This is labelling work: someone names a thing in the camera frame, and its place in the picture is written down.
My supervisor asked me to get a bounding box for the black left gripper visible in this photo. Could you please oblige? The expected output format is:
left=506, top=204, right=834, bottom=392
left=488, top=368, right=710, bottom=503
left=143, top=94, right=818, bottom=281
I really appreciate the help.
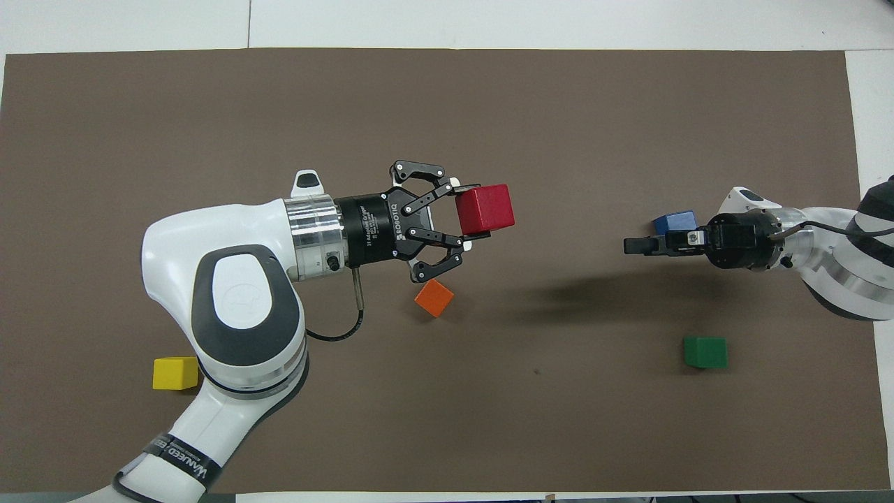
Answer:
left=334, top=161, right=491, bottom=284

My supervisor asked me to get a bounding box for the blue wooden block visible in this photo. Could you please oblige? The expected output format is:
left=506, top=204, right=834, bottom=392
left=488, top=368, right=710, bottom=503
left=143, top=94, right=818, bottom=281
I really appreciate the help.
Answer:
left=653, top=211, right=699, bottom=238

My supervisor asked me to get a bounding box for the green wooden block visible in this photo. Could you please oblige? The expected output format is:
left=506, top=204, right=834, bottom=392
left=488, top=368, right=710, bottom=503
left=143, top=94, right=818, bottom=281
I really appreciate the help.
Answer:
left=683, top=336, right=728, bottom=370

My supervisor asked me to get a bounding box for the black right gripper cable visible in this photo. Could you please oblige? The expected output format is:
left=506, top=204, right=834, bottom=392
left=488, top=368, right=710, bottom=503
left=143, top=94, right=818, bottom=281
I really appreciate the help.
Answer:
left=770, top=221, right=894, bottom=242

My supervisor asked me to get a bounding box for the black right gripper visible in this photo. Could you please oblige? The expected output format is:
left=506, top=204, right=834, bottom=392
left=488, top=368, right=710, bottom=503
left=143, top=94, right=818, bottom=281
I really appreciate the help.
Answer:
left=623, top=213, right=772, bottom=271

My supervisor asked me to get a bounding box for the brown table mat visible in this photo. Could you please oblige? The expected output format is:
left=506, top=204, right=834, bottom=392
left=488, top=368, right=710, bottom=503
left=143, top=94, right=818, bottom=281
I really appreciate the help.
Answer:
left=0, top=48, right=877, bottom=493

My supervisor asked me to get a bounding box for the red wooden block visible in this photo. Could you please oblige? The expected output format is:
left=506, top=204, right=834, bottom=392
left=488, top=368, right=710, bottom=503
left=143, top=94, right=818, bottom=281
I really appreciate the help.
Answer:
left=455, top=184, right=516, bottom=236

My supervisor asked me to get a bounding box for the yellow wooden block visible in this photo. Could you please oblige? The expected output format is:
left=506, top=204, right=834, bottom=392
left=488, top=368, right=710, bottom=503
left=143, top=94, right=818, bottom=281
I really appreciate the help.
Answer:
left=152, top=356, right=200, bottom=391

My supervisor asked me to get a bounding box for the orange wooden block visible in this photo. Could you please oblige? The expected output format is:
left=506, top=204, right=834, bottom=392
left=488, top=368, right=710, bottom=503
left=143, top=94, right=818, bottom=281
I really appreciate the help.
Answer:
left=414, top=279, right=455, bottom=319

